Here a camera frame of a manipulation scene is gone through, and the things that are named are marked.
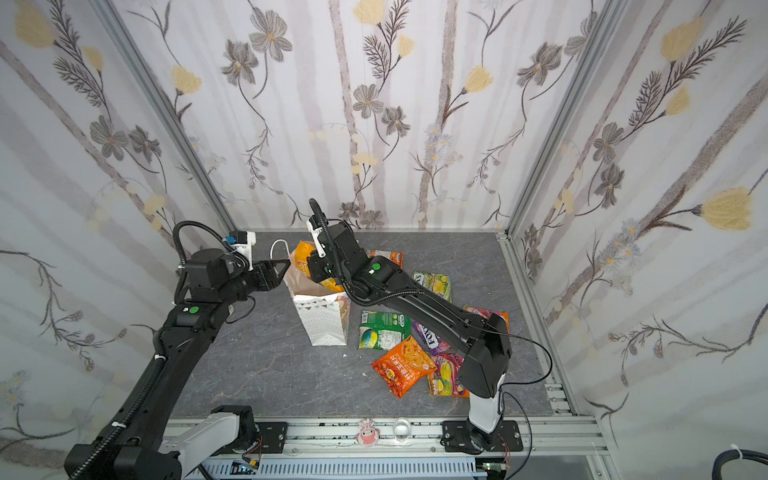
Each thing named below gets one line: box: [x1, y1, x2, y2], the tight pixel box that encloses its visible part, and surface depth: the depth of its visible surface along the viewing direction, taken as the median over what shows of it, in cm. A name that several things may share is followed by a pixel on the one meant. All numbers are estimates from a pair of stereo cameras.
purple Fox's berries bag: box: [412, 321, 452, 355], surface depth 90 cm
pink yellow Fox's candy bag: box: [427, 353, 470, 399], surface depth 83 cm
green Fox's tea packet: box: [358, 310, 412, 350], surface depth 93 cm
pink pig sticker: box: [356, 419, 380, 446], surface depth 74 cm
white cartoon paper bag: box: [283, 246, 351, 346], surface depth 78 cm
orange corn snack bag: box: [371, 335, 438, 399], surface depth 86 cm
